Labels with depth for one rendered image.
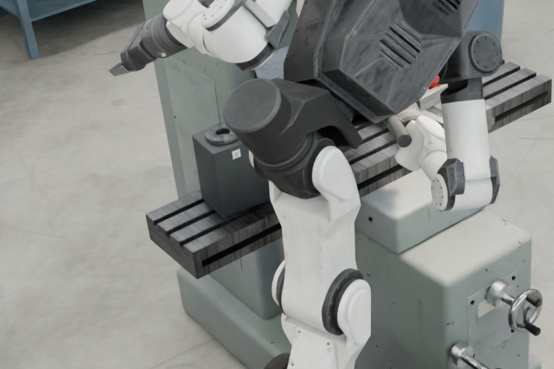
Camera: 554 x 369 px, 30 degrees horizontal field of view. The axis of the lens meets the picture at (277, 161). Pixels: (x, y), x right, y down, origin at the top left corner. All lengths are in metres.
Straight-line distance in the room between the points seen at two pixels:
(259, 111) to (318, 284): 0.46
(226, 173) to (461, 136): 0.63
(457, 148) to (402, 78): 0.29
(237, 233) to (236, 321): 0.99
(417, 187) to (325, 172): 0.87
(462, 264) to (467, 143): 0.58
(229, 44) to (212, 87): 1.20
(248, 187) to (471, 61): 0.71
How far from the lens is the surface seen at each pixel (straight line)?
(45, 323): 3.97
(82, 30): 6.37
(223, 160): 2.48
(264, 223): 2.55
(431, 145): 2.36
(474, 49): 2.13
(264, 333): 3.39
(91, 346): 3.80
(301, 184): 1.93
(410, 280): 2.73
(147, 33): 2.18
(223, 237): 2.49
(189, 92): 3.22
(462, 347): 2.72
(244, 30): 1.85
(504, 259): 2.74
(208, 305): 3.61
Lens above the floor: 2.37
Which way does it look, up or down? 31 degrees down
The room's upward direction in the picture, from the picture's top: 7 degrees counter-clockwise
